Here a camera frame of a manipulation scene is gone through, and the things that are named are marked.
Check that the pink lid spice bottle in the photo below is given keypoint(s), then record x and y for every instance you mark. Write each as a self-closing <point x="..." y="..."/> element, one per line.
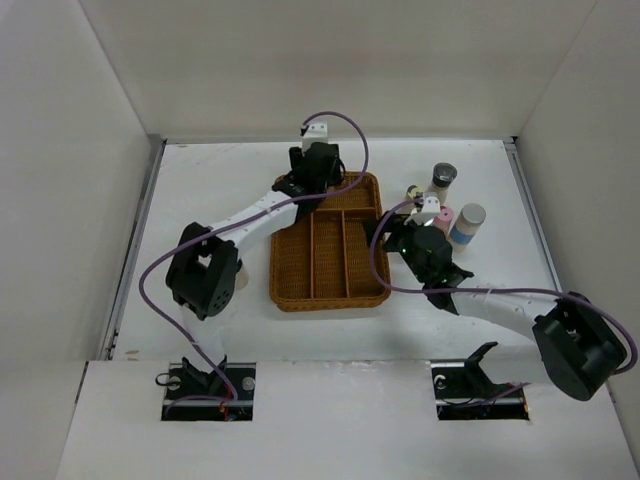
<point x="444" y="220"/>

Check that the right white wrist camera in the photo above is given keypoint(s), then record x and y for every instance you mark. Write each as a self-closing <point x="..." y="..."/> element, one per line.
<point x="426" y="208"/>

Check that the silver lid blue label jar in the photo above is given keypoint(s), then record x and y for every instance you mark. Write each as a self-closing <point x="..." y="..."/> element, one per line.
<point x="469" y="220"/>

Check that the brown wicker divided tray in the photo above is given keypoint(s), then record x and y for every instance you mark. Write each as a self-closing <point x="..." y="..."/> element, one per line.
<point x="323" y="262"/>

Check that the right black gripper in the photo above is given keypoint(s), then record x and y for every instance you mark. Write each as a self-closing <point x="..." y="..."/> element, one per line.
<point x="393" y="223"/>

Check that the black grinder top spice bottle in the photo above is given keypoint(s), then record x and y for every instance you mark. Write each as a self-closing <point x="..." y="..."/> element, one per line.
<point x="443" y="175"/>

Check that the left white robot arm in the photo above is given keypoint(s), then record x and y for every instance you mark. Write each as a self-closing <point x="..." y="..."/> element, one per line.
<point x="203" y="276"/>

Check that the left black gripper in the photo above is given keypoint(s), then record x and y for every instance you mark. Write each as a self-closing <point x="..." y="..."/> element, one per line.
<point x="297" y="156"/>

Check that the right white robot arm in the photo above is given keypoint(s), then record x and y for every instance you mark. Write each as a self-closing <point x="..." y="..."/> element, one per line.
<point x="580" y="346"/>

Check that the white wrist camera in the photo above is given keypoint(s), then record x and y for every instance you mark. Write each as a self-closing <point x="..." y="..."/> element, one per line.
<point x="426" y="208"/>
<point x="314" y="132"/>

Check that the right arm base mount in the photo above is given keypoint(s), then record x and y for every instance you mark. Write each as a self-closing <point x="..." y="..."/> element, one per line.
<point x="464" y="392"/>

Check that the yellow lid spice bottle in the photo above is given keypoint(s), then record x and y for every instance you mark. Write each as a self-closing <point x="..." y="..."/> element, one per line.
<point x="414" y="195"/>

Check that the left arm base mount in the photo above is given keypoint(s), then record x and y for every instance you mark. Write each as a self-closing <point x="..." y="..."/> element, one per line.
<point x="192" y="395"/>

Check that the black cap white spice bottle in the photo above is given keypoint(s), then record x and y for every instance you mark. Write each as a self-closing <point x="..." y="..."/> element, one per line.
<point x="241" y="278"/>

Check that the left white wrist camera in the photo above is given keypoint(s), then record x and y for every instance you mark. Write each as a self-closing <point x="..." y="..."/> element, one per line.
<point x="314" y="132"/>

